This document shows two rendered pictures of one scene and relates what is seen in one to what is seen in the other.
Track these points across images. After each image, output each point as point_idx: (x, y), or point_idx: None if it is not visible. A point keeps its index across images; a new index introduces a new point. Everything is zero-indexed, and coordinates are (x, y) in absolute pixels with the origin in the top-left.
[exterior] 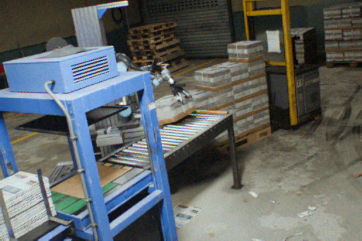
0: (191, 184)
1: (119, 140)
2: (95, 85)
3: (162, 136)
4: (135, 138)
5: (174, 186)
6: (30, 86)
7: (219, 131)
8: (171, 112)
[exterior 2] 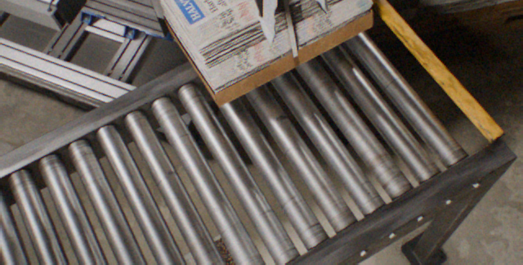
0: (308, 144)
1: (48, 22)
2: None
3: (121, 187)
4: (123, 13)
5: (260, 129)
6: None
7: (390, 242)
8: (208, 70)
